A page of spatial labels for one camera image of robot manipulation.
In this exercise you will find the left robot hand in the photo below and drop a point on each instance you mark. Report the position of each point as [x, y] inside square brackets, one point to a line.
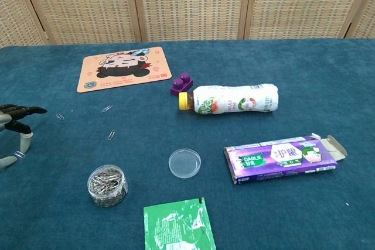
[14, 112]

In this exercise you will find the silver paper clip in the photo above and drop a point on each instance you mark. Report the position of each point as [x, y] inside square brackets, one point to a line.
[20, 154]
[60, 116]
[107, 108]
[111, 135]

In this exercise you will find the clear jar of paper clips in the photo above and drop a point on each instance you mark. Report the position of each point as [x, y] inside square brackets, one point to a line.
[107, 185]

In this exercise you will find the woven folding screen panel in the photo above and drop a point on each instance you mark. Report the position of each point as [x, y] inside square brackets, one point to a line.
[367, 18]
[82, 4]
[190, 4]
[301, 4]
[14, 13]

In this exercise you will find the orange cartoon mouse pad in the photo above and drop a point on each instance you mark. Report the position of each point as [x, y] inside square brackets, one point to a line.
[123, 70]

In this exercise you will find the purple toy brick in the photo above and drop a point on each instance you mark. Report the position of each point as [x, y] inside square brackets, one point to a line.
[181, 86]

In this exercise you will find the clear round plastic lid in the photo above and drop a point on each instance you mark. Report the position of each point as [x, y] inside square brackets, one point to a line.
[184, 163]

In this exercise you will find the green foil sachet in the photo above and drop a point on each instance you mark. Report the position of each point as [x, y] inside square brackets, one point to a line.
[175, 226]

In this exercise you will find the yellow-capped drink bottle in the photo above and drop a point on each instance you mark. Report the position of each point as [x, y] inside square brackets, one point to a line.
[234, 100]

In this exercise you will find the purple toothpaste box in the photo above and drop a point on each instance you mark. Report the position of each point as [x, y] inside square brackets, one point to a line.
[281, 159]

